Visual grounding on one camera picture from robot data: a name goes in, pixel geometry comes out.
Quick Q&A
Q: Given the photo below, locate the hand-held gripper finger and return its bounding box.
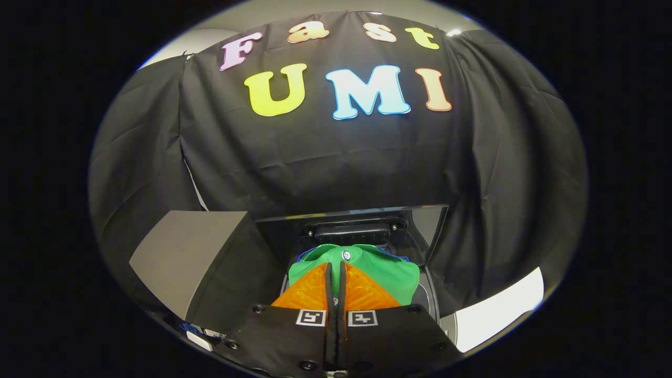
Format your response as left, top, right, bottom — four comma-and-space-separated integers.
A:
223, 261, 337, 377
339, 261, 463, 376

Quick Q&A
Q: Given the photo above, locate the green polo shirt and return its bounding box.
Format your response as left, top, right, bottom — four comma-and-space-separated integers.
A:
288, 243, 421, 307

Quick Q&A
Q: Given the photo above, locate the grey washing machine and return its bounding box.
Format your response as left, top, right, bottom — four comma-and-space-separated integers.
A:
278, 262, 457, 342

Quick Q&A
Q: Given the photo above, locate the black backdrop cloth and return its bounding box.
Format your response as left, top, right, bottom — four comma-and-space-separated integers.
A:
89, 10, 589, 316

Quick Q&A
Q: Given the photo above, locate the grey cabinet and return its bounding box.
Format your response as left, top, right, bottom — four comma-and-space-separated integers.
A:
129, 210, 287, 326

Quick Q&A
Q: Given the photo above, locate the white sheet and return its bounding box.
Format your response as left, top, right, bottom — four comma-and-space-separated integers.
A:
454, 267, 545, 353

